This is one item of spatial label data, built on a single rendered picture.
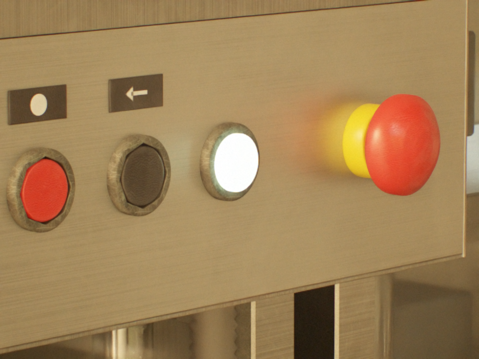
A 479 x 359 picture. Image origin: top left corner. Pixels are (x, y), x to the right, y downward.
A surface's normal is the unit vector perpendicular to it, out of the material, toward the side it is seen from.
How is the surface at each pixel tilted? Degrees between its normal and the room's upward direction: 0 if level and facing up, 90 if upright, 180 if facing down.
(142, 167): 90
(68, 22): 90
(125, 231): 90
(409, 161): 100
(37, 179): 90
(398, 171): 109
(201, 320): 122
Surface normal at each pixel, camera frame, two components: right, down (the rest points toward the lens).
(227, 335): 0.49, -0.43
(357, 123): -0.57, -0.46
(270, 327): 0.73, 0.10
